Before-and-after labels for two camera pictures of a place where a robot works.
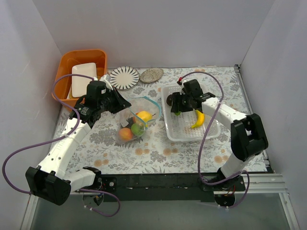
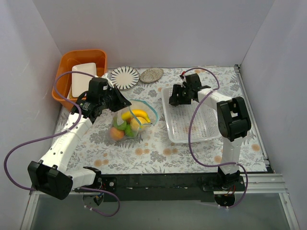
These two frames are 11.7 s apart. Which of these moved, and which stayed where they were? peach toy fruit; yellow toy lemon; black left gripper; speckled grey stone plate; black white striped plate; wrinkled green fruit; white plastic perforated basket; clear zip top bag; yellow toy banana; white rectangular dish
Moved: clear zip top bag; yellow toy lemon; yellow toy banana; peach toy fruit; wrinkled green fruit
Stayed: white plastic perforated basket; white rectangular dish; speckled grey stone plate; black white striped plate; black left gripper
